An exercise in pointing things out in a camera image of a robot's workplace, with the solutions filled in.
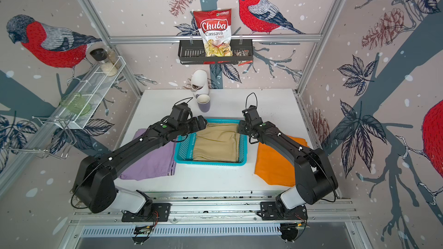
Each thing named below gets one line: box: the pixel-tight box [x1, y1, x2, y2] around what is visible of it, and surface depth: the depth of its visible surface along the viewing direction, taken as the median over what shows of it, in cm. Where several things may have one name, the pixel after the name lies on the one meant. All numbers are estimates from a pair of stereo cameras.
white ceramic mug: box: [190, 69, 209, 97], surface depth 115 cm
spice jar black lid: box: [89, 47, 119, 77], surface depth 85 cm
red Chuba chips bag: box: [193, 8, 234, 58], surface depth 83 cm
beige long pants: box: [192, 123, 240, 163], surface depth 92 cm
